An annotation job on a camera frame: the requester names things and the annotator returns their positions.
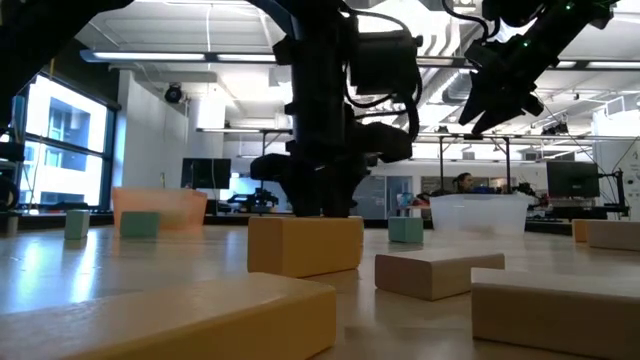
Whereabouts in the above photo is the orange translucent plastic bin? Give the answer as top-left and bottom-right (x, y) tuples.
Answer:
(111, 186), (209, 232)

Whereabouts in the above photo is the clear plastic bin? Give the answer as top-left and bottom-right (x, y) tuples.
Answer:
(428, 193), (534, 236)

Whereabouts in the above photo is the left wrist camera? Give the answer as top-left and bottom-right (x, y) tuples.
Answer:
(348, 28), (422, 97)

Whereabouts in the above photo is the person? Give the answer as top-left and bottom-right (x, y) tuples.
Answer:
(452, 172), (476, 195)

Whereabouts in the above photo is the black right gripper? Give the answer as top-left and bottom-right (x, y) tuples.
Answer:
(458, 37), (546, 136)

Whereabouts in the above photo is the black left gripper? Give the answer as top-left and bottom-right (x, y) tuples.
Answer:
(248, 27), (417, 219)

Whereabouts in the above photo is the large window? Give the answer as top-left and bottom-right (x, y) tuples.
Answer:
(0, 73), (119, 212)

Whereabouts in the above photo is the black gantry frame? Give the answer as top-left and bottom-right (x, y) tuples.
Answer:
(438, 132), (512, 195)

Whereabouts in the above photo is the natural wooden block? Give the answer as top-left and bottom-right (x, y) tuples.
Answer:
(470, 266), (640, 360)
(374, 251), (506, 302)
(586, 219), (640, 252)

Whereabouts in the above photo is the teal wooden block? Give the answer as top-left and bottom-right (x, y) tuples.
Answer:
(63, 209), (92, 241)
(118, 210), (162, 239)

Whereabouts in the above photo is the long orange wooden block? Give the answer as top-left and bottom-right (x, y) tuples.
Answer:
(0, 271), (338, 360)

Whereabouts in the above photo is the black computer monitor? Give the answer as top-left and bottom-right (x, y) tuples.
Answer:
(545, 160), (601, 199)
(180, 157), (233, 191)

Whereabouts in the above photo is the ceiling light strip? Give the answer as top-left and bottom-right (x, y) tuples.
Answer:
(79, 48), (279, 65)

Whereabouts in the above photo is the teal wooden cube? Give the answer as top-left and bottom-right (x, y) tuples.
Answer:
(387, 215), (425, 245)

